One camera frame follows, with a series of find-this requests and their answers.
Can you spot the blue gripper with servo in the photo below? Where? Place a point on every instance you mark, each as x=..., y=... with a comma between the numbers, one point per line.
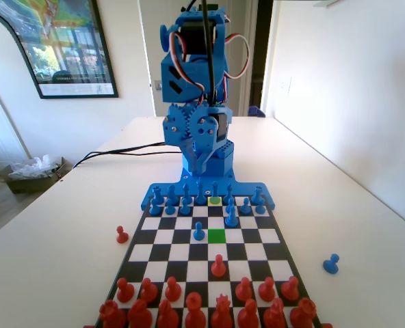
x=204, y=131

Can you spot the blue queen piece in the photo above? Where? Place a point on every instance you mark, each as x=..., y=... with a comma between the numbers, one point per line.
x=215, y=189

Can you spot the red chess pawn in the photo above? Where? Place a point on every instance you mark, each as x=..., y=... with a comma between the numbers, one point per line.
x=148, y=292
x=121, y=236
x=267, y=291
x=172, y=291
x=124, y=292
x=218, y=268
x=289, y=290
x=243, y=291

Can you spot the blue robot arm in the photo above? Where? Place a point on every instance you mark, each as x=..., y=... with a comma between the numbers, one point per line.
x=224, y=160

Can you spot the blue chess bishop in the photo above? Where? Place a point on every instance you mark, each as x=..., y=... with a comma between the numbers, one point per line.
x=186, y=193
x=228, y=192

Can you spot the blue chess knight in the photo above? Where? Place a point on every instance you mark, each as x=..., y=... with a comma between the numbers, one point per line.
x=171, y=192
x=231, y=220

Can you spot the blue chess rook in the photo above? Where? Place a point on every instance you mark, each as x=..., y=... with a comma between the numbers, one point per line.
x=256, y=194
x=157, y=194

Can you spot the blue chess pawn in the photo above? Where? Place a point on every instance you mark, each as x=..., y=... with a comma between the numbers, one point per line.
x=330, y=266
x=184, y=208
x=169, y=208
x=230, y=204
x=198, y=234
x=245, y=207
x=154, y=209
x=260, y=207

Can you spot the red chess queen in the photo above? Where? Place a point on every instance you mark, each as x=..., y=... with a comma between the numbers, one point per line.
x=222, y=314

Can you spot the red chess bishop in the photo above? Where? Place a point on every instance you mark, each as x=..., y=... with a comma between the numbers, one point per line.
x=247, y=316
x=168, y=316

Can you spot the red chess knight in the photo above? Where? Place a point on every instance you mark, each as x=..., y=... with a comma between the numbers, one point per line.
x=139, y=314
x=274, y=314

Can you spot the red chess rook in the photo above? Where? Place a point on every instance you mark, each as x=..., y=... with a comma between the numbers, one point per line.
x=303, y=314
x=111, y=314

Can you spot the small blue plastic part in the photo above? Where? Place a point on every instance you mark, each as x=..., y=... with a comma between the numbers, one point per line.
x=256, y=112

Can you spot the black and white chessboard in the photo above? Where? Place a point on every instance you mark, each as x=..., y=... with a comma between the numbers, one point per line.
x=182, y=253

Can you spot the clear plastic wrap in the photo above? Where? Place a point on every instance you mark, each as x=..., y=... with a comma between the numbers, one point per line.
x=35, y=167

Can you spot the cardboard box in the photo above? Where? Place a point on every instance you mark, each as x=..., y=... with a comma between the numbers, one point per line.
x=24, y=184

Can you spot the white arched panel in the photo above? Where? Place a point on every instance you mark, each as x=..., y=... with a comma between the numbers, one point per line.
x=4, y=102

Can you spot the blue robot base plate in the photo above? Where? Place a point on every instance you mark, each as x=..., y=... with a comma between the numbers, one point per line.
x=247, y=188

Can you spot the framed wall poster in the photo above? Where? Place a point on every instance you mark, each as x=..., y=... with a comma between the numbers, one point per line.
x=69, y=51

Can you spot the red base plate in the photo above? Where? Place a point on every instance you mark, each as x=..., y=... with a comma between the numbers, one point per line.
x=326, y=325

